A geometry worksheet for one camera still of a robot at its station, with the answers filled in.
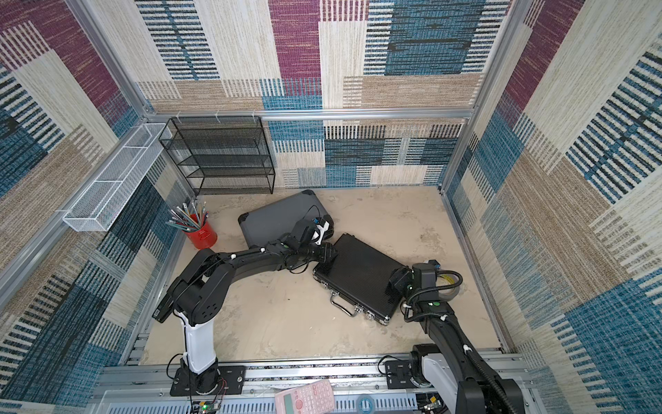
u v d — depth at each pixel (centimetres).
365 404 70
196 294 51
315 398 70
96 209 70
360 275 93
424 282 67
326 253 83
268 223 99
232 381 73
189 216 96
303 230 75
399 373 73
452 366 48
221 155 110
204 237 97
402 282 78
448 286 66
